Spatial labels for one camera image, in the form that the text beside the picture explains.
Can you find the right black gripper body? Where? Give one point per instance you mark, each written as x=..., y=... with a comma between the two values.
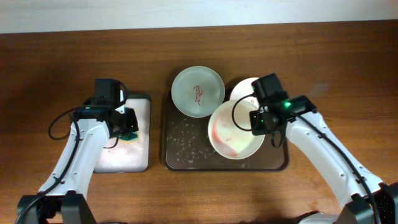
x=260, y=124

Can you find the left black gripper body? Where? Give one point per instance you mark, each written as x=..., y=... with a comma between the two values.
x=130, y=123

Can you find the pink white plate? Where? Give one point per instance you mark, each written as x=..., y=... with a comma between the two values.
x=242, y=89

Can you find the yellow green sponge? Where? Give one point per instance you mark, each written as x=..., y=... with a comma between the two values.
x=130, y=136

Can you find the pale green plate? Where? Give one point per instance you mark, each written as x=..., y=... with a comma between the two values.
x=197, y=91

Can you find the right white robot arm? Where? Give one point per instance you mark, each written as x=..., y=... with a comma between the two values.
x=363, y=196

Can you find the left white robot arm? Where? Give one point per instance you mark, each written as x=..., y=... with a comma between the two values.
x=65, y=191

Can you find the small white foam tray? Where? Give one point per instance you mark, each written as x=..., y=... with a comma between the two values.
x=129, y=156

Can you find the dark brown serving tray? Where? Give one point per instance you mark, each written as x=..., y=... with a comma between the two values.
x=186, y=147

